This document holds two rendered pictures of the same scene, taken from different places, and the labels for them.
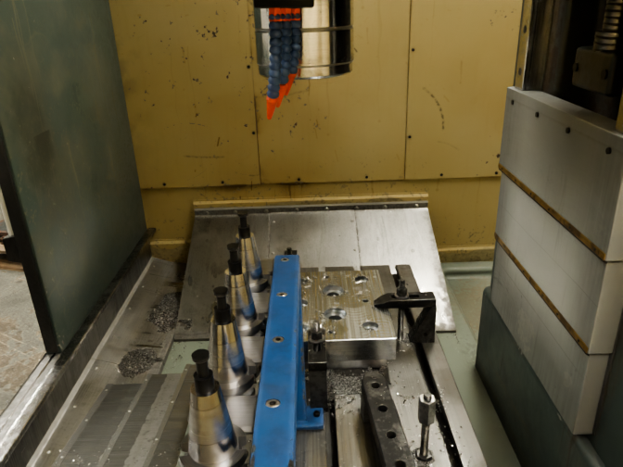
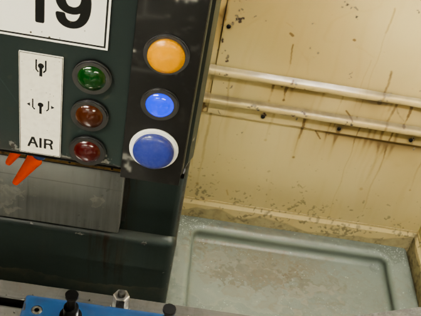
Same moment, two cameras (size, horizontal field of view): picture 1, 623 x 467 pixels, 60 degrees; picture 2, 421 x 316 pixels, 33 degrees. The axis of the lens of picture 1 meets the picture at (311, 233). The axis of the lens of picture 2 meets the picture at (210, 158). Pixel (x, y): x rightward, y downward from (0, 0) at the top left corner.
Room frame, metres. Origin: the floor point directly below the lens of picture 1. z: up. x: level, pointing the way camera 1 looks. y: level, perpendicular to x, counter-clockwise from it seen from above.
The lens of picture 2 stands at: (0.63, 0.62, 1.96)
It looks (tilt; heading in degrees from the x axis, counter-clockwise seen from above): 38 degrees down; 266
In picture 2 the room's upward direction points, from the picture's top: 11 degrees clockwise
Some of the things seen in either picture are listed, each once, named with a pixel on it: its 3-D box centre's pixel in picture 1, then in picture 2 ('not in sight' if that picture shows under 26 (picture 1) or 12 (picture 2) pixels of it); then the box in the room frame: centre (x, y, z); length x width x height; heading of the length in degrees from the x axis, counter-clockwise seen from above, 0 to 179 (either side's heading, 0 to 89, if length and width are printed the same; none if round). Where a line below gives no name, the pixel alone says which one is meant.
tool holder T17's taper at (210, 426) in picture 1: (209, 417); not in sight; (0.38, 0.10, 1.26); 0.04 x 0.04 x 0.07
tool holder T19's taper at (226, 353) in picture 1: (225, 345); not in sight; (0.49, 0.10, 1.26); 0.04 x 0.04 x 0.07
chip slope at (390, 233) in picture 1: (312, 276); not in sight; (1.60, 0.00, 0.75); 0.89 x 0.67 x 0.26; 90
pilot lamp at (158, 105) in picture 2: not in sight; (160, 104); (0.64, 0.21, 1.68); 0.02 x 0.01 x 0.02; 0
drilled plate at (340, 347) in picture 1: (334, 311); not in sight; (1.02, -0.04, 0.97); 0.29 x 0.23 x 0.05; 0
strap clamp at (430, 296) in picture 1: (404, 309); not in sight; (1.00, -0.19, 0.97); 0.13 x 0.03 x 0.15; 90
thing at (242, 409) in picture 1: (222, 414); not in sight; (0.44, 0.10, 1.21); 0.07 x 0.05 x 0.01; 90
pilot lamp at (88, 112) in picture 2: not in sight; (89, 115); (0.69, 0.21, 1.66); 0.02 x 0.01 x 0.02; 0
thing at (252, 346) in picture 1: (235, 350); not in sight; (0.55, 0.10, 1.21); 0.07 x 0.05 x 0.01; 90
